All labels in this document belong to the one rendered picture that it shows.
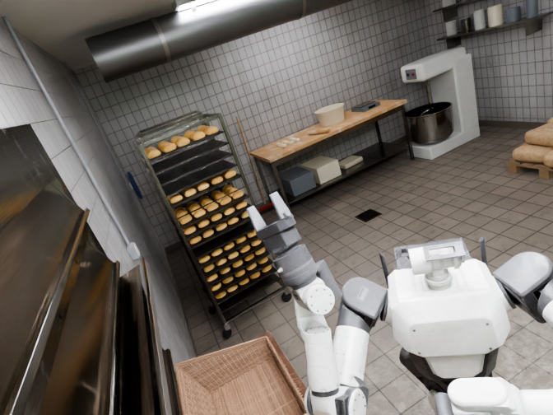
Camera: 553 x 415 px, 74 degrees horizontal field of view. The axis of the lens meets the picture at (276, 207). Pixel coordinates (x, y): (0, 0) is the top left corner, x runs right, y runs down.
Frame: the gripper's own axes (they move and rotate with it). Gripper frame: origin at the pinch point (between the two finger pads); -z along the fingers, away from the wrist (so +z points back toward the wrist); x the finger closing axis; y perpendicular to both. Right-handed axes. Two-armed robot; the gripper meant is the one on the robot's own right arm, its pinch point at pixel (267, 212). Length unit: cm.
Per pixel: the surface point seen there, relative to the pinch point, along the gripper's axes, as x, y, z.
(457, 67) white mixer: -128, -501, -54
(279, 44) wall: -261, -352, -200
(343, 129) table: -231, -350, -51
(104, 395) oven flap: -32, 43, 20
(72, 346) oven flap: -38, 43, 7
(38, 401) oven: -13, 54, 11
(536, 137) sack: -60, -406, 62
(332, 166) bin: -270, -342, -15
